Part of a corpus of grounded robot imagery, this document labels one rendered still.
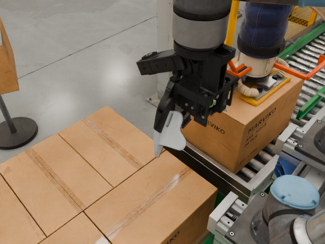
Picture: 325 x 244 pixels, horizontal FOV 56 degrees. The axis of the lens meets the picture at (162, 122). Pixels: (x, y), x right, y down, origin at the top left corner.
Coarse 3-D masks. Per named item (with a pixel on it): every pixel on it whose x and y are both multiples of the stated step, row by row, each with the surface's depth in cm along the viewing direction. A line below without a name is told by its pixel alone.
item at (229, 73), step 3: (228, 72) 149; (231, 72) 147; (228, 75) 147; (231, 75) 147; (234, 75) 147; (237, 75) 145; (237, 78) 144; (237, 81) 147; (237, 84) 147; (234, 87) 146
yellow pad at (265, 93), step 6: (276, 72) 172; (276, 78) 164; (282, 78) 167; (288, 78) 168; (258, 84) 164; (276, 84) 163; (282, 84) 164; (258, 90) 157; (264, 90) 159; (270, 90) 160; (276, 90) 161; (240, 96) 157; (246, 96) 156; (258, 96) 155; (264, 96) 156; (252, 102) 153; (258, 102) 152
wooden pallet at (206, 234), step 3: (207, 231) 193; (204, 234) 191; (207, 234) 196; (201, 237) 189; (204, 237) 194; (207, 237) 200; (198, 240) 187; (201, 240) 192; (204, 240) 198; (195, 243) 186; (198, 243) 191; (201, 243) 196
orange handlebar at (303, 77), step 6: (240, 66) 154; (276, 66) 156; (282, 66) 154; (318, 66) 154; (324, 66) 157; (240, 72) 151; (246, 72) 152; (288, 72) 153; (294, 72) 151; (312, 72) 150; (300, 78) 150; (306, 78) 149
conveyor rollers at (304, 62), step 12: (324, 36) 294; (300, 48) 277; (312, 48) 277; (324, 48) 278; (288, 60) 262; (300, 60) 262; (312, 60) 263; (300, 72) 248; (324, 72) 251; (312, 84) 236; (324, 84) 238; (300, 96) 227; (312, 96) 230; (312, 108) 215; (300, 120) 206; (264, 156) 182
